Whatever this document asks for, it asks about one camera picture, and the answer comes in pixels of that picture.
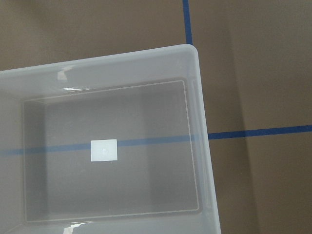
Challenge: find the white label in box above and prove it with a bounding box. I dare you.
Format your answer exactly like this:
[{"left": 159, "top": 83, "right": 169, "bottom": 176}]
[{"left": 91, "top": 139, "right": 118, "bottom": 162}]

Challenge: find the translucent plastic storage box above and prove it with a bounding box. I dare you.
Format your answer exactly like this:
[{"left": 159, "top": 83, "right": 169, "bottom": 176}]
[{"left": 0, "top": 44, "right": 221, "bottom": 234}]

